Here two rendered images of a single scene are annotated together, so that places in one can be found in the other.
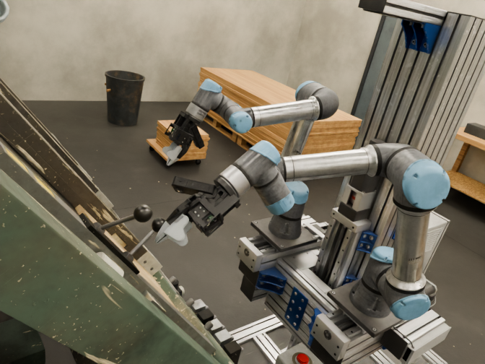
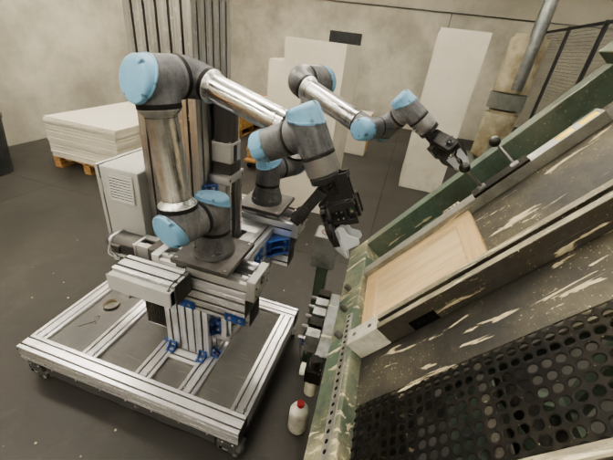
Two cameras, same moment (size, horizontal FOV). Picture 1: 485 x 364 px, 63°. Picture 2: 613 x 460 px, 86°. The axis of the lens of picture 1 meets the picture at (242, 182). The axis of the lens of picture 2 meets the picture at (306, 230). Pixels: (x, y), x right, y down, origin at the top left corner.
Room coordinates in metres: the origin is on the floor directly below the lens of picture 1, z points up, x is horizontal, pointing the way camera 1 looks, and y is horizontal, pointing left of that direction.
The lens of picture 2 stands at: (1.89, 0.78, 1.75)
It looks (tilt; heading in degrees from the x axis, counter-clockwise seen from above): 30 degrees down; 233
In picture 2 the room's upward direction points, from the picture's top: 7 degrees clockwise
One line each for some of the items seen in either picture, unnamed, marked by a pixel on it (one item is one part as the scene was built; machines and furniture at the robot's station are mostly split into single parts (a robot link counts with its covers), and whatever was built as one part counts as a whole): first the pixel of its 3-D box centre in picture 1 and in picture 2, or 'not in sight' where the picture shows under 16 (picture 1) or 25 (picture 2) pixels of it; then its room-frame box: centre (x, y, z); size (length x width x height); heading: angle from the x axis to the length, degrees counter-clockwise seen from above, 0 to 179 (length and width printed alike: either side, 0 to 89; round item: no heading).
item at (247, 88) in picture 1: (268, 116); not in sight; (5.67, -0.17, 0.39); 2.46 x 1.04 x 0.78; 40
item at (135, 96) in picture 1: (123, 98); not in sight; (5.28, 1.86, 0.33); 0.54 x 0.54 x 0.65
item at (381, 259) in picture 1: (385, 268); (269, 168); (1.16, -0.55, 1.20); 0.13 x 0.12 x 0.14; 12
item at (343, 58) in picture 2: not in sight; (316, 127); (-0.45, -2.43, 0.88); 0.90 x 0.60 x 1.75; 40
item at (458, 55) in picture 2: not in sight; (438, 115); (-2.39, -2.23, 1.03); 0.60 x 0.58 x 2.05; 40
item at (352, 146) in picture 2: not in sight; (353, 130); (-2.40, -3.93, 0.36); 0.58 x 0.45 x 0.72; 130
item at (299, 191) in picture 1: (292, 197); (212, 211); (1.55, -0.23, 1.20); 0.13 x 0.12 x 0.14; 27
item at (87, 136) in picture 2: not in sight; (152, 130); (0.95, -4.65, 0.31); 2.46 x 1.04 x 0.63; 40
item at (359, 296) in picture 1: (374, 292); (266, 191); (1.17, -0.55, 1.09); 0.15 x 0.15 x 0.10
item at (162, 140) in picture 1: (177, 141); not in sight; (4.41, 0.87, 0.20); 0.61 x 0.51 x 0.40; 40
